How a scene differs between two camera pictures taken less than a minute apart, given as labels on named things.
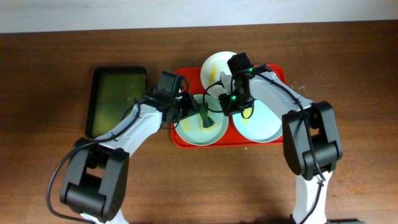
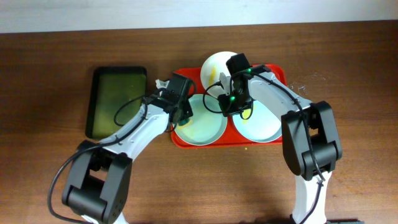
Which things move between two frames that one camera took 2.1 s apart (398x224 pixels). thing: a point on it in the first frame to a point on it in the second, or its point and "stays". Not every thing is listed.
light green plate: x=191 y=129 stays
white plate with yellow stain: x=212 y=67 stays
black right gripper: x=229 y=110 stays
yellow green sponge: x=207 y=123 to x=184 y=123
